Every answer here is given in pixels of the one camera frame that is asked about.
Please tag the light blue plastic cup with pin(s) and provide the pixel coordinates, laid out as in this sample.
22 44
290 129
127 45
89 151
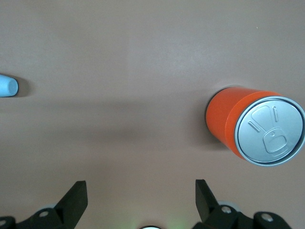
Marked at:
8 86

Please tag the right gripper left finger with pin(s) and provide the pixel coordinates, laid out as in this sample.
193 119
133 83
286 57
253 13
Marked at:
71 210

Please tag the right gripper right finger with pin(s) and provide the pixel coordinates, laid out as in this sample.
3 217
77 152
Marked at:
209 214

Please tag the orange can with silver lid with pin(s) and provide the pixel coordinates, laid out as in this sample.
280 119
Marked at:
262 128

